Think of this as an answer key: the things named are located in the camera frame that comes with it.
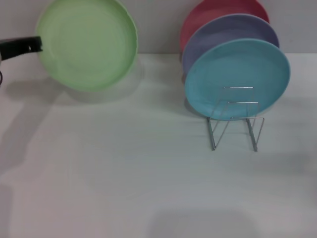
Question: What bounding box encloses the green round plate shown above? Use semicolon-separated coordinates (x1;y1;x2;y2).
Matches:
36;0;138;93

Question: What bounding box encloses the red round plate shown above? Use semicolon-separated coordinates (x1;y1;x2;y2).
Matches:
180;0;270;53

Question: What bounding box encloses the purple round plate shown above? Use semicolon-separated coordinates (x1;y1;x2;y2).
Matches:
181;14;280;75

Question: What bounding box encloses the light blue round plate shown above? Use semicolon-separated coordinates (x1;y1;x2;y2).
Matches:
185;38;291;118

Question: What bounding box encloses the chrome wire plate rack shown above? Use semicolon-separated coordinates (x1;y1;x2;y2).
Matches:
207;86;265;152

